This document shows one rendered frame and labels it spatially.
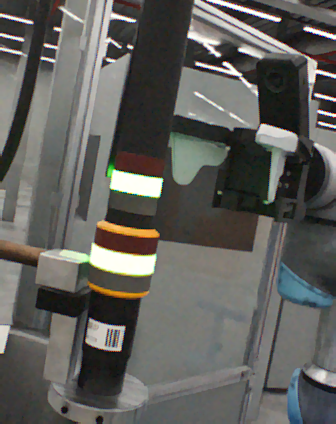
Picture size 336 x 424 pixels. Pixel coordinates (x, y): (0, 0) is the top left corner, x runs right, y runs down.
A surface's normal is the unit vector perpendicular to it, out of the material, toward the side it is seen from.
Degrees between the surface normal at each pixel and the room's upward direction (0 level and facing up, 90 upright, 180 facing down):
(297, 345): 90
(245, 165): 90
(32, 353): 38
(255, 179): 90
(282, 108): 122
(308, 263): 90
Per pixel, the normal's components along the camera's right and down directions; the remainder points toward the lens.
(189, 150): 0.56, 0.22
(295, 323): 0.31, 0.11
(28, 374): 0.13, -0.73
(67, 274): -0.18, 0.02
